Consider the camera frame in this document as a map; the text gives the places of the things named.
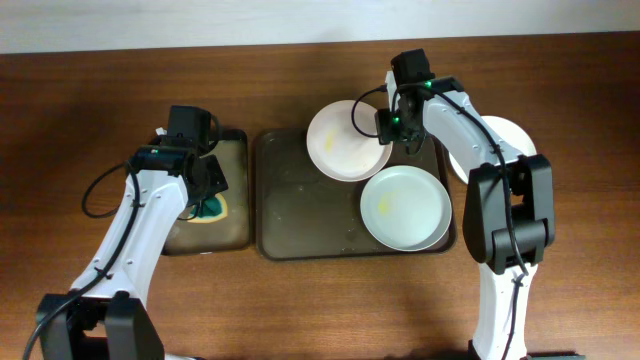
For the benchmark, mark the yellow green sponge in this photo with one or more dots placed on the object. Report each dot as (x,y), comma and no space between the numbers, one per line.
(210,210)

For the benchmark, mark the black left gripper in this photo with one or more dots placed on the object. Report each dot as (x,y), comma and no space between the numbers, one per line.
(220,180)

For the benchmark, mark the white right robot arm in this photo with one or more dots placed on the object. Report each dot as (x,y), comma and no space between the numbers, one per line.
(509,217)

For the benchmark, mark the cream white plate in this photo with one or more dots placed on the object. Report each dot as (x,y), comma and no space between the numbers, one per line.
(511,133)

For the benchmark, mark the large brown serving tray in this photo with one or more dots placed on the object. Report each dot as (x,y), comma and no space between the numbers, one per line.
(303,214)

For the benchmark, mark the small black water tray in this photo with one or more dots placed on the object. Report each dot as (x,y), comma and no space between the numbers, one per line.
(232,232)

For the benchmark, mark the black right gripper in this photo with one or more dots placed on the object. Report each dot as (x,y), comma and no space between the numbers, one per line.
(386,132)

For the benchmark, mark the pink plate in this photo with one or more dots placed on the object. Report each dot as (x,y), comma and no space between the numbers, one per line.
(338,150)

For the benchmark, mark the pale green plate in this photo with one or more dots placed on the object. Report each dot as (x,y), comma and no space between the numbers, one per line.
(406,208)

